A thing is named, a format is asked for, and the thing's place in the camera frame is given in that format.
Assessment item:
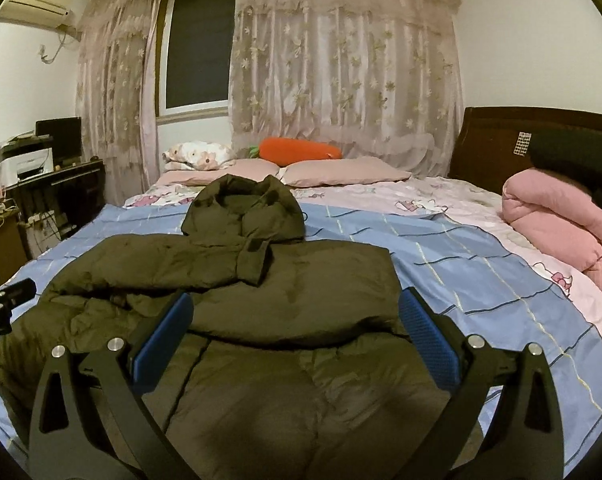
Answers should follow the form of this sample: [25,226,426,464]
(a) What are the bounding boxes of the dark olive hooded puffer jacket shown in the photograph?
[0,177,447,479]

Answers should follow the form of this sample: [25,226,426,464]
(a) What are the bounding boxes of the brown wooden side cabinet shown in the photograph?
[0,212,28,285]

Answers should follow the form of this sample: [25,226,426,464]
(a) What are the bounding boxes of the blue plaid bed sheet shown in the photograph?
[16,205,602,474]

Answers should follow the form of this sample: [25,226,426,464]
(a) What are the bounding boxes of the dark wooden desk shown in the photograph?
[5,158,106,259]

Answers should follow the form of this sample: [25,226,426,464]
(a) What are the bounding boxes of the white printer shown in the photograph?
[0,136,54,188]

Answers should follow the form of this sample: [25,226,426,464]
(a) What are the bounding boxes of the black computer monitor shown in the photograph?
[35,117,82,168]

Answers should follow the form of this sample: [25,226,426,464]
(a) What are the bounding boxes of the folded pink quilt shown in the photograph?
[502,168,602,291]

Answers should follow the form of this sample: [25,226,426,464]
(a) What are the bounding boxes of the left lace floral curtain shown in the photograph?
[76,0,161,205]

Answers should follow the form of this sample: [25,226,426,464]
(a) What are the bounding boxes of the lace floral curtain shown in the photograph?
[76,0,161,205]
[229,0,463,176]

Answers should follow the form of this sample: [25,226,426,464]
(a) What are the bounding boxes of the pink cartoon print bed sheet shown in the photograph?
[123,174,602,346]

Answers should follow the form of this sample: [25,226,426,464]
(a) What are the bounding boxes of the floral white pillow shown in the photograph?
[162,141,236,171]

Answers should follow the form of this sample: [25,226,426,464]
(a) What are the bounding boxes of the left pink pillow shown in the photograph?
[156,158,279,186]

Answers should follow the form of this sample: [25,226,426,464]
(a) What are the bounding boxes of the pink pillow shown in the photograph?
[156,158,279,186]
[277,156,412,188]

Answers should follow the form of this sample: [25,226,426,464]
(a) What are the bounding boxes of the black garment on quilt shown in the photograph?
[528,129,602,208]

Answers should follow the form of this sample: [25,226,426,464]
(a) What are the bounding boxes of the dark wooden headboard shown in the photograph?
[447,106,602,194]

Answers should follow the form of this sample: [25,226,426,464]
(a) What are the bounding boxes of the orange carrot plush pillow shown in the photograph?
[248,136,342,167]

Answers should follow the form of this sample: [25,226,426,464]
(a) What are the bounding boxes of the right pink pillow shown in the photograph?
[277,156,412,188]

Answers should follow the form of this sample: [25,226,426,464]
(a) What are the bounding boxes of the dark window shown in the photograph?
[159,0,235,117]

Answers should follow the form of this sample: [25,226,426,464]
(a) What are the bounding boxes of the right lace floral curtain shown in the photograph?
[229,0,463,176]

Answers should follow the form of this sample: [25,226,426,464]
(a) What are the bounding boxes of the white wall air conditioner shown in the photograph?
[0,0,71,29]

